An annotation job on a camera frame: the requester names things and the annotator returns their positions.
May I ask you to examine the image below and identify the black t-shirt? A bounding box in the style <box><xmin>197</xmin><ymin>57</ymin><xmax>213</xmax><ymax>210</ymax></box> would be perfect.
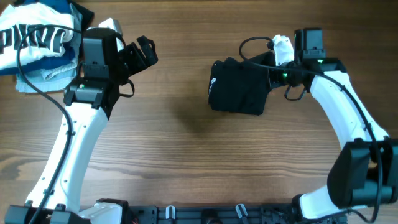
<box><xmin>208</xmin><ymin>57</ymin><xmax>271</xmax><ymax>116</ymax></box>

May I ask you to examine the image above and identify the light blue denim garment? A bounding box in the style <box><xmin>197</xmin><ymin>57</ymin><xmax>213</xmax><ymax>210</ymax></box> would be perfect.
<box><xmin>16</xmin><ymin>3</ymin><xmax>83</xmax><ymax>93</ymax></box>

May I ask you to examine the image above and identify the white Puma shirt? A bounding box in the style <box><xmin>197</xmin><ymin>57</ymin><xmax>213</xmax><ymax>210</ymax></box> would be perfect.
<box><xmin>1</xmin><ymin>3</ymin><xmax>75</xmax><ymax>73</ymax></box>

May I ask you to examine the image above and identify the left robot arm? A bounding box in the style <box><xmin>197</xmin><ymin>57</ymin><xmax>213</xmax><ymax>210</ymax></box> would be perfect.
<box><xmin>4</xmin><ymin>28</ymin><xmax>158</xmax><ymax>223</ymax></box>

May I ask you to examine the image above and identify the black folded garment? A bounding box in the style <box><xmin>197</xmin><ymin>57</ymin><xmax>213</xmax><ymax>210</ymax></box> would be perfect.
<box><xmin>68</xmin><ymin>0</ymin><xmax>95</xmax><ymax>30</ymax></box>

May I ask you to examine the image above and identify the dark blue folded garment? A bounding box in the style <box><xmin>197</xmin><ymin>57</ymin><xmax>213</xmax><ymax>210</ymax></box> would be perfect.
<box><xmin>1</xmin><ymin>1</ymin><xmax>75</xmax><ymax>75</ymax></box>

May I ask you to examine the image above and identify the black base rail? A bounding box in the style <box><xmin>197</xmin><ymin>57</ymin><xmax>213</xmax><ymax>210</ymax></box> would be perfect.
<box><xmin>130</xmin><ymin>203</ymin><xmax>348</xmax><ymax>224</ymax></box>

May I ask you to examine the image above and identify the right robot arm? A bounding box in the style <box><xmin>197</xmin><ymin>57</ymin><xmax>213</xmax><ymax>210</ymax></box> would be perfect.
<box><xmin>267</xmin><ymin>28</ymin><xmax>397</xmax><ymax>222</ymax></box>

